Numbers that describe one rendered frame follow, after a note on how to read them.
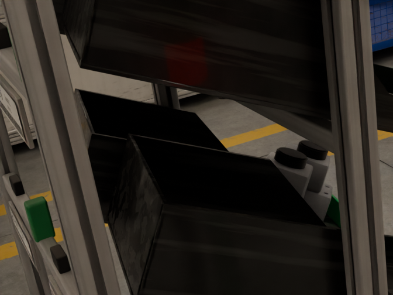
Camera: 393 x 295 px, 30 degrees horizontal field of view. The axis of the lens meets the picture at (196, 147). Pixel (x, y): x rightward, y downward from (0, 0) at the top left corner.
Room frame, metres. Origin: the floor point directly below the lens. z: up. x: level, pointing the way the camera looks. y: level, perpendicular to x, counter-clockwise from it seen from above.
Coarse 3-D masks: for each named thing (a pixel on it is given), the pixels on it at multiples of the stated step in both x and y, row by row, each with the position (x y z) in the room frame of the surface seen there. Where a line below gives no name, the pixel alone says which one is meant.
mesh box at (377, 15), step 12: (372, 0) 4.60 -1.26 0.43; (384, 0) 4.63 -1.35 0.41; (372, 12) 4.60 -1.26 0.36; (384, 12) 4.63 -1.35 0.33; (372, 24) 4.59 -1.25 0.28; (384, 24) 4.62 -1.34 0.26; (372, 36) 4.59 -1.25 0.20; (384, 36) 4.62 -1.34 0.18; (372, 48) 4.58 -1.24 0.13; (384, 48) 4.61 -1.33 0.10
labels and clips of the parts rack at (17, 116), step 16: (0, 32) 0.44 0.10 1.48; (0, 48) 0.44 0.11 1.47; (0, 80) 0.43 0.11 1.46; (0, 96) 0.44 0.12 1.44; (16, 96) 0.39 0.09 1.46; (16, 112) 0.39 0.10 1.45; (16, 128) 0.41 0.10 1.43; (32, 144) 0.38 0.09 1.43; (16, 176) 0.59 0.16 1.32; (16, 192) 0.58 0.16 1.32; (32, 208) 0.49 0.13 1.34; (48, 208) 0.49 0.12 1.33; (16, 224) 0.58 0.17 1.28; (32, 224) 0.49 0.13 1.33; (48, 224) 0.49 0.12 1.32; (32, 240) 0.52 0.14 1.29; (32, 256) 0.53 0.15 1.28; (64, 256) 0.44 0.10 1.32; (64, 272) 0.44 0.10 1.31
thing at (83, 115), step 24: (96, 96) 0.66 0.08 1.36; (96, 120) 0.66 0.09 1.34; (120, 120) 0.67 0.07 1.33; (144, 120) 0.67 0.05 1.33; (168, 120) 0.67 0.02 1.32; (192, 120) 0.68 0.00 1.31; (96, 144) 0.54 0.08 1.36; (120, 144) 0.54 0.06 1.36; (192, 144) 0.68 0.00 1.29; (216, 144) 0.68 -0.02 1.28; (96, 168) 0.53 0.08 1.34; (336, 216) 0.65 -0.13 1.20
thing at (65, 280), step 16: (0, 64) 0.43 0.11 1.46; (16, 64) 0.39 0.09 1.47; (16, 80) 0.39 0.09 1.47; (272, 112) 0.48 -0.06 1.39; (288, 112) 0.46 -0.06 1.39; (288, 128) 0.46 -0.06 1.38; (304, 128) 0.44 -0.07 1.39; (320, 128) 0.42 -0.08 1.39; (320, 144) 0.42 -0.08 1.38; (48, 240) 0.49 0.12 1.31; (48, 256) 0.46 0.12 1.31; (64, 288) 0.42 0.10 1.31
